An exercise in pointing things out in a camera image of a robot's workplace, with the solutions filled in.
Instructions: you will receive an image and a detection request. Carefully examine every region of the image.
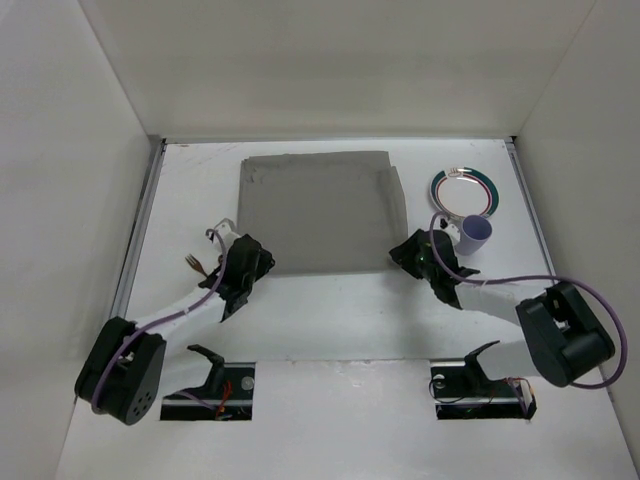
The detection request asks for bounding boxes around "lilac plastic cup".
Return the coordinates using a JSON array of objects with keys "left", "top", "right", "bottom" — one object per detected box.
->
[{"left": 455, "top": 215, "right": 493, "bottom": 256}]

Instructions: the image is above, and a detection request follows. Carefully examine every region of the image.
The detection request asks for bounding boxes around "white plate green rim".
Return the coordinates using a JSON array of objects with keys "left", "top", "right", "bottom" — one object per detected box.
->
[{"left": 428, "top": 166, "right": 500, "bottom": 219}]

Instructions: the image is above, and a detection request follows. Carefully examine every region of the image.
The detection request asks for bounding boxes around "grey cloth placemat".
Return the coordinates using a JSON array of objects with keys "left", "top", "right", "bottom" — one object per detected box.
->
[{"left": 237, "top": 151, "right": 409, "bottom": 276}]

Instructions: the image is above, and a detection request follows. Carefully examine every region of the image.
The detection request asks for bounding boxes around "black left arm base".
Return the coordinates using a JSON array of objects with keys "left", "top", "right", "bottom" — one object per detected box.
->
[{"left": 159, "top": 344, "right": 256, "bottom": 422}]

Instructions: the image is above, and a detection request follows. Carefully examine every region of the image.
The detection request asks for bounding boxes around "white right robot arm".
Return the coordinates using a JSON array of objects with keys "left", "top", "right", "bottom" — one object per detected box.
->
[{"left": 389, "top": 229, "right": 627, "bottom": 390}]

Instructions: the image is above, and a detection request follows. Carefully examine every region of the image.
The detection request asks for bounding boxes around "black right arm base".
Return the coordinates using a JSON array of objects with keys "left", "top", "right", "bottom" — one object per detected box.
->
[{"left": 428, "top": 340, "right": 537, "bottom": 421}]

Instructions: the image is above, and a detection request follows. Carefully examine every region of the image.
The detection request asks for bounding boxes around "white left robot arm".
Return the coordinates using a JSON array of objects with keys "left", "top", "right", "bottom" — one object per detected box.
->
[{"left": 74, "top": 229, "right": 275, "bottom": 425}]

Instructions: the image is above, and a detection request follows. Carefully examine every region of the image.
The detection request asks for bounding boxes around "brown wooden fork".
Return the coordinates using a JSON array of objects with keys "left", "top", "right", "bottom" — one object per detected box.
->
[{"left": 185, "top": 254, "right": 208, "bottom": 277}]

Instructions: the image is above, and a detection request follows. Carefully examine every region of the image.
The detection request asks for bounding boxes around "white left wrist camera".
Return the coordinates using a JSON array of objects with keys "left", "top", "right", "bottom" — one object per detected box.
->
[{"left": 205, "top": 218, "right": 241, "bottom": 251}]

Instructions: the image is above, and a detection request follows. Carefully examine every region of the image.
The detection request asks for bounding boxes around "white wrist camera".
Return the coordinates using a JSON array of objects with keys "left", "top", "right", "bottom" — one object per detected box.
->
[
  {"left": 205, "top": 218, "right": 241, "bottom": 251},
  {"left": 441, "top": 222, "right": 461, "bottom": 247}
]

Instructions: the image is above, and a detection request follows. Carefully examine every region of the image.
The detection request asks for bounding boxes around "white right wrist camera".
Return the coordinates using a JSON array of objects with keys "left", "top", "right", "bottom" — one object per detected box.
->
[{"left": 441, "top": 222, "right": 461, "bottom": 247}]

